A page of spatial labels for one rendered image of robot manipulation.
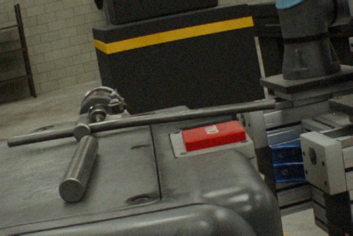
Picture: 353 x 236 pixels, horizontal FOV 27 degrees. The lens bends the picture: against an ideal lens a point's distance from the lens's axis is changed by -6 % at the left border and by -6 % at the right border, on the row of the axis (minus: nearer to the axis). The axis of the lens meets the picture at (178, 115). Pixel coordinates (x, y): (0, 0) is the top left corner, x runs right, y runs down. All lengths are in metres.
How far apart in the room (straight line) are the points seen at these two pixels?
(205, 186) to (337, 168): 0.70
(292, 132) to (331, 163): 0.50
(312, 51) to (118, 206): 1.24
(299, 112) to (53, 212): 1.22
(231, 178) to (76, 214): 0.13
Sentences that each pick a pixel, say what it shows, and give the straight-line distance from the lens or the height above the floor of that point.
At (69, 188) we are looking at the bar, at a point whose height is 1.27.
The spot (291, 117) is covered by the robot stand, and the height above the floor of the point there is 1.08.
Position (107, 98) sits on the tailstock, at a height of 1.13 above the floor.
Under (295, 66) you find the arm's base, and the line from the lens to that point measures 1.79.
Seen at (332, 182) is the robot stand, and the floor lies 1.05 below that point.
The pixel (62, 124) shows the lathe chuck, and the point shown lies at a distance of 1.24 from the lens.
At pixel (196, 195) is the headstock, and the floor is 1.25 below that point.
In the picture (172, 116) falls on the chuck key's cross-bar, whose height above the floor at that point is 1.26.
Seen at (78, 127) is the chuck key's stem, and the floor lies 1.27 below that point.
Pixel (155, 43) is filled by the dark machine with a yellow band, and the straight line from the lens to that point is 6.02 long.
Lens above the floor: 1.41
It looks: 9 degrees down
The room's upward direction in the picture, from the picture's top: 11 degrees counter-clockwise
